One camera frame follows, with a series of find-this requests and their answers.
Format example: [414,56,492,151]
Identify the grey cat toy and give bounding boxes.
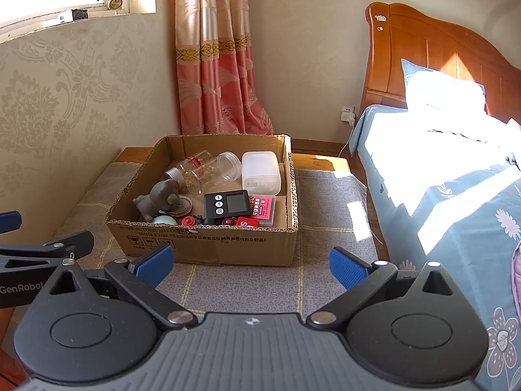
[134,179,182,221]

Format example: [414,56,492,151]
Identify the brown cardboard box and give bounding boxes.
[105,134,300,267]

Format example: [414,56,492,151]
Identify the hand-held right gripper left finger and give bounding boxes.
[38,243,199,330]

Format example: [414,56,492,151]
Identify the white pillow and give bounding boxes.
[401,58,487,115]

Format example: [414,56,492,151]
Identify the translucent white plastic container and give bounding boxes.
[241,151,284,196]

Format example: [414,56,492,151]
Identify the black digital timer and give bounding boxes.
[204,189,251,218]

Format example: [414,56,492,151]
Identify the pink cloth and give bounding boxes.
[512,243,521,296]

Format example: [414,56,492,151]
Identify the clear plastic jar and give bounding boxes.
[212,152,243,182]

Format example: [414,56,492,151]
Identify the glass bottle silver cap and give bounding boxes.
[164,150,214,182]

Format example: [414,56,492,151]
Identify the checked tablecloth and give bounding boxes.
[53,161,383,320]

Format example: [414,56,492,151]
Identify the white charger cable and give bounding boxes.
[337,123,354,158]

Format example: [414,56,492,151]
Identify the clear plastic card case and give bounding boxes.
[247,195,276,228]

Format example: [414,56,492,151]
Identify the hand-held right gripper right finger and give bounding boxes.
[305,247,455,330]

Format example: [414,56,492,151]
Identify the pink curtain gold band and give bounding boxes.
[174,0,274,135]

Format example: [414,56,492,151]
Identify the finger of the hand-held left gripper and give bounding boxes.
[0,211,22,236]
[0,230,95,260]

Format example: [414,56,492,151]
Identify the wooden bed headboard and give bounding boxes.
[358,1,521,131]

